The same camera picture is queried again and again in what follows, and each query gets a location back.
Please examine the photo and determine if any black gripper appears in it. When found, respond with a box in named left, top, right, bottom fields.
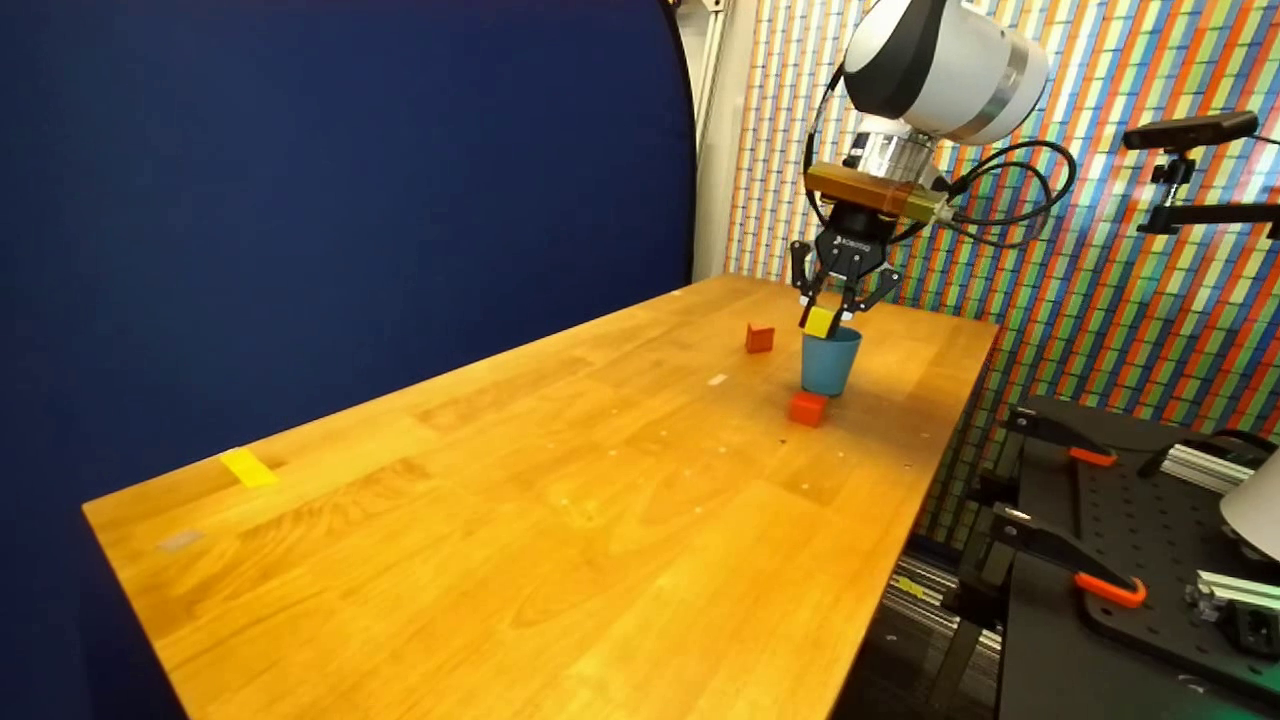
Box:
left=786, top=197, right=902, bottom=320

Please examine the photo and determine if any yellow wooden block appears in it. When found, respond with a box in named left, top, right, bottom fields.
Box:
left=800, top=299, right=849, bottom=342

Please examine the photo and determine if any blue plastic cup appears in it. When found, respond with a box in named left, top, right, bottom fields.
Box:
left=800, top=324, right=864, bottom=398

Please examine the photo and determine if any red wooden cube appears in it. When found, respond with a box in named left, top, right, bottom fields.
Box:
left=785, top=386, right=833, bottom=428

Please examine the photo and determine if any black perforated side table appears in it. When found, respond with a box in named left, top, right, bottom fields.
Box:
left=995, top=395, right=1280, bottom=720

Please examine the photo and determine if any white rounded object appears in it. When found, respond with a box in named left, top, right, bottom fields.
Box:
left=1217, top=449, right=1280, bottom=567

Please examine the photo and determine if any silver aluminium bar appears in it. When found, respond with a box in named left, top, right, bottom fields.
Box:
left=1188, top=567, right=1280, bottom=629

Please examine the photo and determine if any dark blue backdrop panel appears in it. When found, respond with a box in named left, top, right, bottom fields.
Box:
left=0, top=0, right=700, bottom=720

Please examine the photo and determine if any yellow tape strip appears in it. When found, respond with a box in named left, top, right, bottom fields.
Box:
left=217, top=449, right=288, bottom=490

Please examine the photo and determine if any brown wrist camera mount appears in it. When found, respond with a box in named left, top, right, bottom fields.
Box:
left=805, top=159, right=952, bottom=227

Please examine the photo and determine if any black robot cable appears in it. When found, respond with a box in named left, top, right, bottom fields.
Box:
left=930, top=134, right=1079, bottom=250

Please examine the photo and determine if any black clamp orange handle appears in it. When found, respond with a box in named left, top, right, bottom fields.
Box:
left=1003, top=402, right=1122, bottom=475
left=985, top=505, right=1152, bottom=616

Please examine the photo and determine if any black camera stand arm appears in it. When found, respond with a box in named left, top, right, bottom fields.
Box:
left=1135, top=149, right=1280, bottom=242

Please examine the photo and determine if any black camera on stand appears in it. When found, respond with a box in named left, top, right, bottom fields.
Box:
left=1120, top=108, right=1262, bottom=155

